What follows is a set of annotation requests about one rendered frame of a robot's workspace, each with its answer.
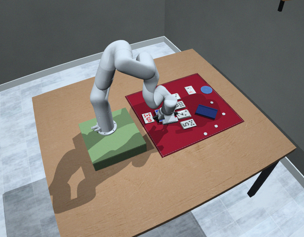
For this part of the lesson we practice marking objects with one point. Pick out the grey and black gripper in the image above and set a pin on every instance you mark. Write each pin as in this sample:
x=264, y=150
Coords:
x=160, y=115

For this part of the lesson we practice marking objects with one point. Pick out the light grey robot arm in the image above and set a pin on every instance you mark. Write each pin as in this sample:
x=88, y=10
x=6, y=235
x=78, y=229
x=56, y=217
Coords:
x=118, y=55

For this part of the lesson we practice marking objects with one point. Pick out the blue round disc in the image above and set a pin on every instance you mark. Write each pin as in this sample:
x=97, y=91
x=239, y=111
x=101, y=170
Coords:
x=206, y=89

